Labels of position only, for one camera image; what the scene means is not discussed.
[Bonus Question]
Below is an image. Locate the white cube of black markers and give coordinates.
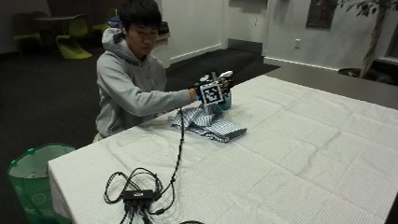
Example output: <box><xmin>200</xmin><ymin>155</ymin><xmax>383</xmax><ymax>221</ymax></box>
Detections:
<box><xmin>198</xmin><ymin>81</ymin><xmax>226</xmax><ymax>105</ymax></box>

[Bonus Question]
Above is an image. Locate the blue striped shirt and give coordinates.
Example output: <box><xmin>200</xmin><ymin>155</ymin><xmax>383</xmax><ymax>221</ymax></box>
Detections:
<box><xmin>167</xmin><ymin>104</ymin><xmax>248</xmax><ymax>144</ymax></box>

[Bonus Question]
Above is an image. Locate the person in grey hoodie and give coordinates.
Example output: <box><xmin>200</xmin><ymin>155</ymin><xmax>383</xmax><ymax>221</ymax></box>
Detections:
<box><xmin>93</xmin><ymin>0</ymin><xmax>199</xmax><ymax>140</ymax></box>

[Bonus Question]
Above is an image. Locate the white tablecloth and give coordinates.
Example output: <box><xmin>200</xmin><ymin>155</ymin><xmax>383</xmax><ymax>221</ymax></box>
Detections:
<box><xmin>47</xmin><ymin>75</ymin><xmax>398</xmax><ymax>224</ymax></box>

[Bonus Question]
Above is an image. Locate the dark plant pot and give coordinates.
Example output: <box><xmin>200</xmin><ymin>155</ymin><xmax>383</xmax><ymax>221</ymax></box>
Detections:
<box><xmin>336</xmin><ymin>67</ymin><xmax>395</xmax><ymax>86</ymax></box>

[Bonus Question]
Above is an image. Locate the green chair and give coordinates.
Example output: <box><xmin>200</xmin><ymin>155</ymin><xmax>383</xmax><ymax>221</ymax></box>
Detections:
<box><xmin>90</xmin><ymin>8</ymin><xmax>119</xmax><ymax>34</ymax></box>
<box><xmin>54</xmin><ymin>14</ymin><xmax>93</xmax><ymax>61</ymax></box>
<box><xmin>10</xmin><ymin>12</ymin><xmax>45</xmax><ymax>50</ymax></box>

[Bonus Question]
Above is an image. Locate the indoor tree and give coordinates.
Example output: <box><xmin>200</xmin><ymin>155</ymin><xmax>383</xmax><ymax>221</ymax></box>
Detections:
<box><xmin>333</xmin><ymin>0</ymin><xmax>398</xmax><ymax>78</ymax></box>

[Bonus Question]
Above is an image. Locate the black hub box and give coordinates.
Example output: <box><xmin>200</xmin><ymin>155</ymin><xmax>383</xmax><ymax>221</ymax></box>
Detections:
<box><xmin>121</xmin><ymin>189</ymin><xmax>155</xmax><ymax>201</ymax></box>

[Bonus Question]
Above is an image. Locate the dark round table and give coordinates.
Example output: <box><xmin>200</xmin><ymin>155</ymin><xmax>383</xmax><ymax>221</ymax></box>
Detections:
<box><xmin>33</xmin><ymin>15</ymin><xmax>74</xmax><ymax>49</ymax></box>

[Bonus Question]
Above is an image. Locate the long black cable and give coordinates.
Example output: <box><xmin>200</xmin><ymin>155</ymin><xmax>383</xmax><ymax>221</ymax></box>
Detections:
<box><xmin>152</xmin><ymin>106</ymin><xmax>186</xmax><ymax>216</ymax></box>

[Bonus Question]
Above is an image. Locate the dark wall panel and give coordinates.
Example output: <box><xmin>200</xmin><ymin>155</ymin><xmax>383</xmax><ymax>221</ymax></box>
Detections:
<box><xmin>304</xmin><ymin>0</ymin><xmax>335</xmax><ymax>31</ymax></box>

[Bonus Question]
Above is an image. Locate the coiled black cable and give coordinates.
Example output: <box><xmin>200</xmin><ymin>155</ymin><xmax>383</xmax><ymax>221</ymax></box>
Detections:
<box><xmin>102</xmin><ymin>167</ymin><xmax>163</xmax><ymax>205</ymax></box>

